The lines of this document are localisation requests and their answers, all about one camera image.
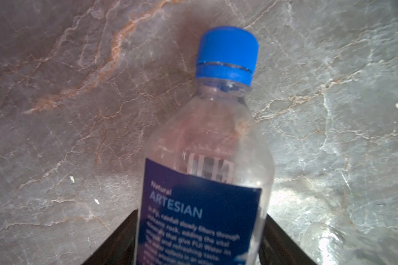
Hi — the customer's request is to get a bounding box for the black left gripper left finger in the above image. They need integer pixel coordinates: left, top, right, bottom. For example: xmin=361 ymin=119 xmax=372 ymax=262
xmin=82 ymin=209 xmax=138 ymax=265

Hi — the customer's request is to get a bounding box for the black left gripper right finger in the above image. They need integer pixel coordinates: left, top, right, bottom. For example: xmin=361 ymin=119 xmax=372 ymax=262
xmin=258 ymin=215 xmax=317 ymax=265

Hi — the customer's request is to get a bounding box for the Fiji bottle blue cap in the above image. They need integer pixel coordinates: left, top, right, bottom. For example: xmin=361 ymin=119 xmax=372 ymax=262
xmin=134 ymin=26 xmax=274 ymax=265

